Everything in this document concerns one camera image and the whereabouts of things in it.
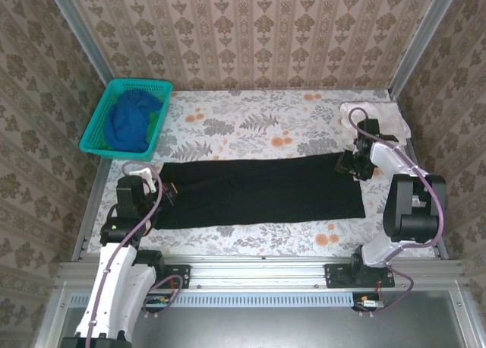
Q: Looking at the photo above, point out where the black t-shirt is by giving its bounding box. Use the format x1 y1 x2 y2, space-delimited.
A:
153 152 366 230

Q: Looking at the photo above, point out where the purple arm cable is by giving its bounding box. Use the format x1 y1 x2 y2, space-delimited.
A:
84 160 183 348
348 107 446 317

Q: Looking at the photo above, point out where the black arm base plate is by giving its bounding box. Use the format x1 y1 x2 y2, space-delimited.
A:
151 264 191 289
325 263 395 289

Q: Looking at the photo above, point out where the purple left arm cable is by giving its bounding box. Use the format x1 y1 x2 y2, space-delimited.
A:
84 160 183 348

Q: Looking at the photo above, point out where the aluminium frame post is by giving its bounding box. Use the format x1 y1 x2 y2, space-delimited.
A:
389 0 462 98
43 0 115 84

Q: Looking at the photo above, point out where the teal plastic basket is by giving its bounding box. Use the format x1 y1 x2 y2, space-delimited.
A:
78 78 174 163

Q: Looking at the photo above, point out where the blue t-shirt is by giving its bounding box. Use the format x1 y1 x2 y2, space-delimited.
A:
105 89 164 153

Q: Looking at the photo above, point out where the black cable connector box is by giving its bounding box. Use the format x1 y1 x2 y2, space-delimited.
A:
140 293 171 312
352 293 384 312

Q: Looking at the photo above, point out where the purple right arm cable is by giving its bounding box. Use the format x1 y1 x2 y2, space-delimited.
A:
348 107 446 317

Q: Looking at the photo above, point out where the aluminium mounting rail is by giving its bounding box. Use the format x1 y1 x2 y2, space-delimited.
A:
56 255 465 290

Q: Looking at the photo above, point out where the floral print tablecloth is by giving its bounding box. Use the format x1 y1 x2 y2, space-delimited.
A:
87 89 437 258

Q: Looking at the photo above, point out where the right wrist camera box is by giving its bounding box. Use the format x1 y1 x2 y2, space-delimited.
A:
355 118 381 138

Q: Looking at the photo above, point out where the grey slotted cable duct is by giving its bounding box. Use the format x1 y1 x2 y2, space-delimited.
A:
68 291 356 308

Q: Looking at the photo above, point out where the grey metal sheet panel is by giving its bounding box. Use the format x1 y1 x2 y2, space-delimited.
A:
56 291 472 348

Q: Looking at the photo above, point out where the folded pale pink t-shirt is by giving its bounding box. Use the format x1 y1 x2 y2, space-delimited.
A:
339 100 413 153

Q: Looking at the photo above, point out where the aluminium table side rail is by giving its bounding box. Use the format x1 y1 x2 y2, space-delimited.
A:
71 160 113 261
394 96 449 260

